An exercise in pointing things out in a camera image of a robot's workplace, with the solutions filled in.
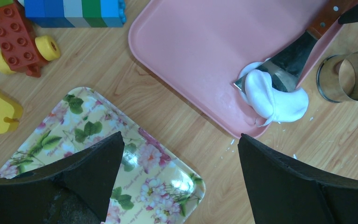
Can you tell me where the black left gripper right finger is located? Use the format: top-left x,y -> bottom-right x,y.
238,134 -> 358,224

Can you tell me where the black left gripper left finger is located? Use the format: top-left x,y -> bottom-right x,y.
0,132 -> 124,224

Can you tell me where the round metal cutter ring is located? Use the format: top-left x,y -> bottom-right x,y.
316,50 -> 358,104

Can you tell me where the white dough ball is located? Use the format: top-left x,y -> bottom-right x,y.
239,62 -> 309,127

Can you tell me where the metal dough scraper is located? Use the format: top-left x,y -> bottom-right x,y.
233,0 -> 358,93

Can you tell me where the floral rectangular tray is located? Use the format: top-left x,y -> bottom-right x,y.
0,87 -> 206,224

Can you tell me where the red toy brick car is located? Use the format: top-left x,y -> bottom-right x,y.
0,0 -> 61,78

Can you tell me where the blue green white brick stack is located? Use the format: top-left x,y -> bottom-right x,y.
24,0 -> 127,28

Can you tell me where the yellow triangular toy frame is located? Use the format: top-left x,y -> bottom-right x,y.
0,92 -> 23,134

